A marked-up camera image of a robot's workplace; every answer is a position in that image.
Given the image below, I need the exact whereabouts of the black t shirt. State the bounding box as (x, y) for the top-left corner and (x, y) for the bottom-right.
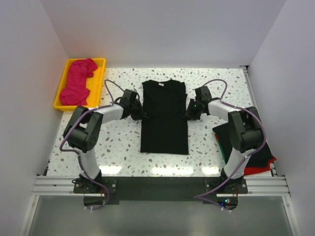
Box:
(213, 123), (275, 169)
(140, 80), (189, 155)

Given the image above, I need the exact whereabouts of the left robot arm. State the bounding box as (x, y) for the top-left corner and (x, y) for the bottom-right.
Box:
(60, 89), (145, 194)

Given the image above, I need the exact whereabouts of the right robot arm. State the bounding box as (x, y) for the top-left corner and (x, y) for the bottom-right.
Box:
(184, 86), (266, 198)

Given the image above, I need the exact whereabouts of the yellow plastic bin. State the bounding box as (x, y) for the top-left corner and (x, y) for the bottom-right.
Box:
(53, 58), (106, 111)

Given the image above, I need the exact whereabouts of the folded green t shirt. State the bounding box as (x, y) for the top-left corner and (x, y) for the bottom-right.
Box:
(215, 134), (226, 164)

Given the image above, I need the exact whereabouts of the pink crumpled t shirt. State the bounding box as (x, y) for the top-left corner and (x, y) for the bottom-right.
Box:
(59, 58), (98, 106)

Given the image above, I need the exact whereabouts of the folded red t shirt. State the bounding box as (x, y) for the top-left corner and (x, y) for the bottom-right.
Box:
(215, 132), (277, 177)

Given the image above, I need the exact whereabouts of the folded black t shirt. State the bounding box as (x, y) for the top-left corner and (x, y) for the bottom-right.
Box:
(213, 123), (275, 169)

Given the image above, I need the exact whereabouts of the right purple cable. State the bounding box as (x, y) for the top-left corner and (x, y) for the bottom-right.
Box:
(193, 79), (268, 205)

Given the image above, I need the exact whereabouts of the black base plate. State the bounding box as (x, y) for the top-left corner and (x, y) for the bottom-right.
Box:
(73, 176), (249, 205)

